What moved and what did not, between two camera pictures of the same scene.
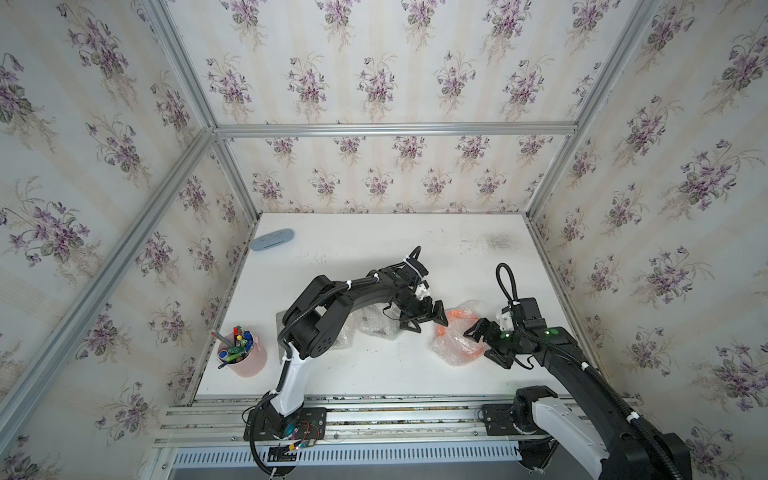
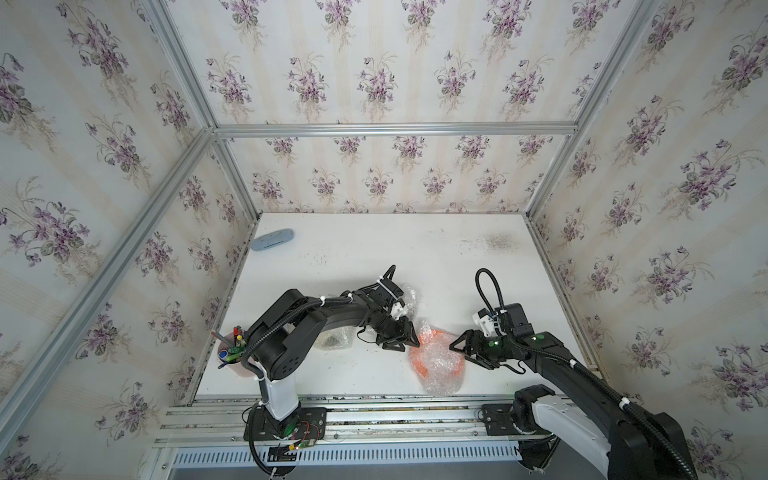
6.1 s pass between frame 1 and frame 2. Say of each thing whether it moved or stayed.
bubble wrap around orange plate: moved
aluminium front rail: stayed
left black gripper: moved
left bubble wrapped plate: stayed
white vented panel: stayed
